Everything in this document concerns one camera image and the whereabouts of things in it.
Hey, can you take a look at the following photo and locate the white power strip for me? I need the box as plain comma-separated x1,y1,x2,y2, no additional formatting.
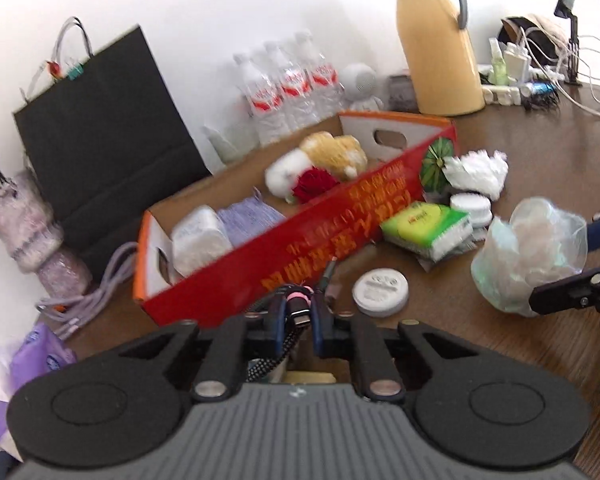
481,82,531,106

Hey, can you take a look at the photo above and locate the white and yellow plush toy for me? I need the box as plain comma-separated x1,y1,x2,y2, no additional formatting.
265,131,368,203

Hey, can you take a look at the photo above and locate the purple textured vase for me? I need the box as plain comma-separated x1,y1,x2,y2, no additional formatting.
0,170,93,297

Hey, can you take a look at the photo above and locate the brown bag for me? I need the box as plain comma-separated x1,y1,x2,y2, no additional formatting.
497,12,571,68

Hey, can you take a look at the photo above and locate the blue small device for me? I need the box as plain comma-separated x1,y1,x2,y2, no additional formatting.
522,81,556,98

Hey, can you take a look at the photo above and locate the white tissue pack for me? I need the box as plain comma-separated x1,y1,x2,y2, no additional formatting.
171,206,233,278

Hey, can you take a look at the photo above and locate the glass cup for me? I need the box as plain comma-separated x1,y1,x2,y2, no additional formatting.
202,122,256,166

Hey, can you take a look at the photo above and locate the purple tissue pack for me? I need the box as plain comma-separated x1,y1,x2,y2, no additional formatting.
7,322,78,396

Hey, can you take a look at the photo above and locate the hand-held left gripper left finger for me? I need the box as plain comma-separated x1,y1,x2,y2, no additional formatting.
122,287,288,403

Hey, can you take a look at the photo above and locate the purple folded cloth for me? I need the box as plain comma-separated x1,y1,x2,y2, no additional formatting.
216,195,286,251

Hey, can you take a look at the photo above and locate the grey coiled cable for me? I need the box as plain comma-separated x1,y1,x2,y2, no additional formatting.
35,241,141,341

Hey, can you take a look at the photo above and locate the white astronaut figure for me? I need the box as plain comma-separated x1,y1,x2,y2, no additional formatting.
339,62,383,111

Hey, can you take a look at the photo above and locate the clear plastic bag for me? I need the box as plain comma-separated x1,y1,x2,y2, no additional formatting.
471,197,588,317

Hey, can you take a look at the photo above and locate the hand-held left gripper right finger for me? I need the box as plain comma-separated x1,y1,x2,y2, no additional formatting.
310,287,476,403

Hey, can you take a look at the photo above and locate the red cardboard box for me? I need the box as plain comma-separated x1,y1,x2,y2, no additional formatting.
132,110,458,328

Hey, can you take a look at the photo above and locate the green tissue pack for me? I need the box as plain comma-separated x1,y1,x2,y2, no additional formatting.
380,201,473,263

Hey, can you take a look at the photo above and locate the black paper bag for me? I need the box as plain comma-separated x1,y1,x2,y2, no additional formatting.
12,17,213,281

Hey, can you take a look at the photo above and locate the yellow thermos jug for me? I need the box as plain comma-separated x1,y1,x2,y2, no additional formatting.
389,0,486,116

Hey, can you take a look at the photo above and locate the white plastic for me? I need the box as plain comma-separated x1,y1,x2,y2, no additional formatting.
442,149,510,200

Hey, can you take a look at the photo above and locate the round white lid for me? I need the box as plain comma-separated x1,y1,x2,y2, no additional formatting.
351,268,411,317

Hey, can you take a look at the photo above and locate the black phone stand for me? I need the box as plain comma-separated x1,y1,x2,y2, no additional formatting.
554,0,583,86

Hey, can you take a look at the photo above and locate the red label water bottle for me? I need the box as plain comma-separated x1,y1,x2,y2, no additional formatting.
264,40,316,131
294,30,343,121
232,51,288,146

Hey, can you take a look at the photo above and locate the black earphone cable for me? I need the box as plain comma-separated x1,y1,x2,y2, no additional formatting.
522,92,561,112

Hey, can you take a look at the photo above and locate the white charger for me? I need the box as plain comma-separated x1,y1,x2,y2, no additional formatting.
502,42,531,81

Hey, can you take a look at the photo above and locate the green spray bottle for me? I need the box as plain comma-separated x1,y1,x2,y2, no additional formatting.
489,37,510,86

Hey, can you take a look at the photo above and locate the red rose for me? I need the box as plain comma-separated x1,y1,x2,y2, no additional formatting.
292,169,341,205

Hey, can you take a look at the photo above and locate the black braided cable pink plug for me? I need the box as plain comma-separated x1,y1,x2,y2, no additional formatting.
245,255,341,381

